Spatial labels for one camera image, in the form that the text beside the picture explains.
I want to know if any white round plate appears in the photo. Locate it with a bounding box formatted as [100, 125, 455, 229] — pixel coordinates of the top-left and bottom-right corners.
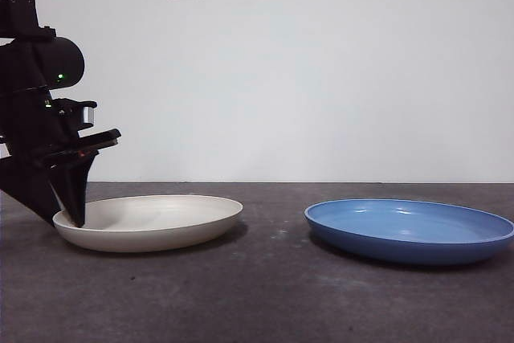
[52, 194, 244, 254]

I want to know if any blue round plate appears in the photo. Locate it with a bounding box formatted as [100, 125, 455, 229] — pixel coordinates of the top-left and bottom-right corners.
[304, 198, 514, 267]

